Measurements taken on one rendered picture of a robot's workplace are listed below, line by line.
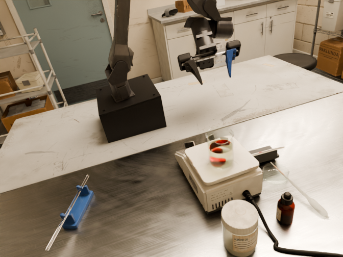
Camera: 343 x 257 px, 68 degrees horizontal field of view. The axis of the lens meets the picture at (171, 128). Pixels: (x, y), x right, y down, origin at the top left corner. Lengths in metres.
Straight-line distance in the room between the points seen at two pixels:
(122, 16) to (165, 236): 0.56
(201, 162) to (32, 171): 0.51
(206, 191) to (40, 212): 0.40
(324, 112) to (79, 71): 2.99
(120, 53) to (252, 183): 0.49
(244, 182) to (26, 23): 3.14
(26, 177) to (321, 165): 0.76
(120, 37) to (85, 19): 2.59
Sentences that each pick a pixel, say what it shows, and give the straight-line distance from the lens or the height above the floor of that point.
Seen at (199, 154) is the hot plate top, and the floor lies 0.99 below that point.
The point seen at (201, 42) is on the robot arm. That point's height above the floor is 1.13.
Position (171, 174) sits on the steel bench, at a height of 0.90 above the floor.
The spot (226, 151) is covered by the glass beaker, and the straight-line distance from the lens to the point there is 0.48.
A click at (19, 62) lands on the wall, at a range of 3.54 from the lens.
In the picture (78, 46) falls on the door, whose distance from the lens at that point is 3.39.
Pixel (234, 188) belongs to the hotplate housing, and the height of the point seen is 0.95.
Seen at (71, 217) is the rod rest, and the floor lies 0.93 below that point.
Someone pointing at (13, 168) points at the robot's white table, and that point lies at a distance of 0.90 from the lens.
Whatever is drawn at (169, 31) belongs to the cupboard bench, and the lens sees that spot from 2.90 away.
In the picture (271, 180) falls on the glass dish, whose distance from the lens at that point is 0.60.
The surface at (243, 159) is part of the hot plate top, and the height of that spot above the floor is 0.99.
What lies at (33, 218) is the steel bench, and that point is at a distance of 0.69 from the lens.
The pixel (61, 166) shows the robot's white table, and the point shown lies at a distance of 0.80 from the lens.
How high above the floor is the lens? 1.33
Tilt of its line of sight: 32 degrees down
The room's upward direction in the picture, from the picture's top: 10 degrees counter-clockwise
